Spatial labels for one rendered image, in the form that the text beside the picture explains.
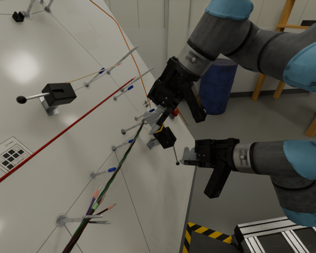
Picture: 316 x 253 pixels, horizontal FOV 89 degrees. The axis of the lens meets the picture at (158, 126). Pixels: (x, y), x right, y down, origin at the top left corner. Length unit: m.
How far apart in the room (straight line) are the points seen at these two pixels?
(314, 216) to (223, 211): 1.33
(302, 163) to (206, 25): 0.31
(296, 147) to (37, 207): 0.48
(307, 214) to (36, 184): 0.53
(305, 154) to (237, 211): 1.47
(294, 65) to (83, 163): 0.43
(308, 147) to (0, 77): 0.58
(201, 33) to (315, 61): 0.18
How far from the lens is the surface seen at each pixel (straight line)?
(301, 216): 0.48
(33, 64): 0.47
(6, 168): 0.37
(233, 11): 0.36
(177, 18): 2.94
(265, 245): 1.52
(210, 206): 1.76
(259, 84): 3.80
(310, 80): 0.32
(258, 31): 0.42
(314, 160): 0.39
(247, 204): 1.90
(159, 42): 2.99
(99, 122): 0.46
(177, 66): 0.39
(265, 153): 0.41
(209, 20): 0.37
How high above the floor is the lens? 1.49
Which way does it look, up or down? 35 degrees down
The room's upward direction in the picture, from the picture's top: straight up
